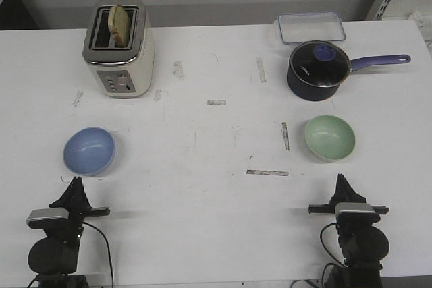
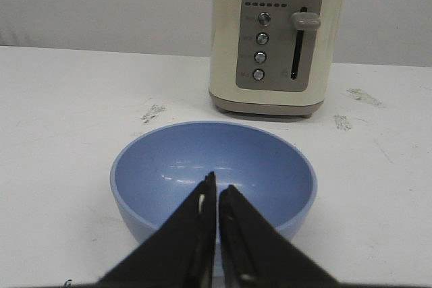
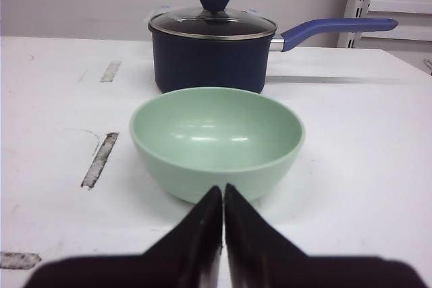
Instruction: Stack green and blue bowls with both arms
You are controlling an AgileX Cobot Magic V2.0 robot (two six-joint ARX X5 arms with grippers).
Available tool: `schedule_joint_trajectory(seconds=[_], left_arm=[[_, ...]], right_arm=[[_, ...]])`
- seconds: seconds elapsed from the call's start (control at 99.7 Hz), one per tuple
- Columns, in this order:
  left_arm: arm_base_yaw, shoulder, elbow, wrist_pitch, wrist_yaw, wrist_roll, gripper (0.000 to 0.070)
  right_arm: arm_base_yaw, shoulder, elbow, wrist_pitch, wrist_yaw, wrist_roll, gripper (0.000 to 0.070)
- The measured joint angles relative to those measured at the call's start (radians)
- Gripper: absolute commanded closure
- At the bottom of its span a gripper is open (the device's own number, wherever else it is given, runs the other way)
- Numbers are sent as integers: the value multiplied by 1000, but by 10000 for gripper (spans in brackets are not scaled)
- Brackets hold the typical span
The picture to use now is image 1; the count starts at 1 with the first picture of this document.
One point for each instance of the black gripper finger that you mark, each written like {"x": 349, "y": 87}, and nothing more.
{"x": 339, "y": 195}
{"x": 349, "y": 194}
{"x": 81, "y": 195}
{"x": 68, "y": 197}

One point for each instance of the green bowl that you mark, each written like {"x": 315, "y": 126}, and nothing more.
{"x": 329, "y": 138}

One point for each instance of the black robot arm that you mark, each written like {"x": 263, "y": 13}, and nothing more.
{"x": 363, "y": 245}
{"x": 54, "y": 258}

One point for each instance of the blue bowl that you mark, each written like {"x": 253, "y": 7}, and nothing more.
{"x": 89, "y": 151}

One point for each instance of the dark blue saucepan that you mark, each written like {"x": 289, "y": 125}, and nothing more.
{"x": 314, "y": 93}

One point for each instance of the glass pot lid blue knob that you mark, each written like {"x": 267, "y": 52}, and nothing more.
{"x": 320, "y": 64}

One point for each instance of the white and chrome toaster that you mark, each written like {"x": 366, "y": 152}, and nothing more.
{"x": 121, "y": 72}

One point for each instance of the clear plastic container lid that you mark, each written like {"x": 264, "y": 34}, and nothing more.
{"x": 296, "y": 28}

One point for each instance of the slice of toast bread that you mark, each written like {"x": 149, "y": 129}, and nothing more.
{"x": 119, "y": 25}

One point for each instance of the dark object at left edge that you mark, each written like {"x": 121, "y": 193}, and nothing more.
{"x": 15, "y": 16}

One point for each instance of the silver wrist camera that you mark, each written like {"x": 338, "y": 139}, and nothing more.
{"x": 46, "y": 217}
{"x": 353, "y": 208}

